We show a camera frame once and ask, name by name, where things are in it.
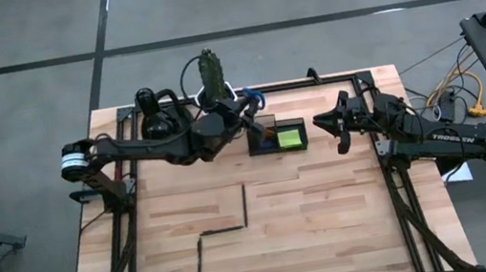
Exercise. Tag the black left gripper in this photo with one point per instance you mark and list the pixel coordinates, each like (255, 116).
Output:
(235, 120)

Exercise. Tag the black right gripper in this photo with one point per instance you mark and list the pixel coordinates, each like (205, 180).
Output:
(346, 142)

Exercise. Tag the green sticky note pad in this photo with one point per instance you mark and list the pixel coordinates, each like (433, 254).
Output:
(290, 139)

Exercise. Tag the black pen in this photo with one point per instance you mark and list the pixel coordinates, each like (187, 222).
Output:
(221, 230)
(199, 260)
(244, 205)

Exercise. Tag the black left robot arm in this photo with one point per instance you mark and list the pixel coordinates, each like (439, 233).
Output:
(143, 148)

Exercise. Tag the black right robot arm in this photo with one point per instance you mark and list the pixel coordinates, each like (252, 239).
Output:
(446, 137)

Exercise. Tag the black mesh desk organizer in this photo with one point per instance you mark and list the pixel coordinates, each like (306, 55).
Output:
(292, 123)

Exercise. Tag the black table clamp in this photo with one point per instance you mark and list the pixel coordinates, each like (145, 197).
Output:
(312, 76)

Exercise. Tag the green cactus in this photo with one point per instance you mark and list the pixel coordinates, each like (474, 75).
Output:
(212, 75)

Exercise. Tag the black desk lamp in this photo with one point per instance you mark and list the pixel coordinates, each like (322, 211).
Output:
(147, 103)

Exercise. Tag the black power strip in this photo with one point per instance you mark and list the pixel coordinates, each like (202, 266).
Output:
(448, 107)

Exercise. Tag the white paper sheet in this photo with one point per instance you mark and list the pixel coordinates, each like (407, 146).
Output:
(459, 175)

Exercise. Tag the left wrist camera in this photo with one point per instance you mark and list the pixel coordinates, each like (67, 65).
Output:
(227, 104)

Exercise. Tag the black aluminium rig frame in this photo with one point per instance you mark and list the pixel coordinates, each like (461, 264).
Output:
(293, 85)

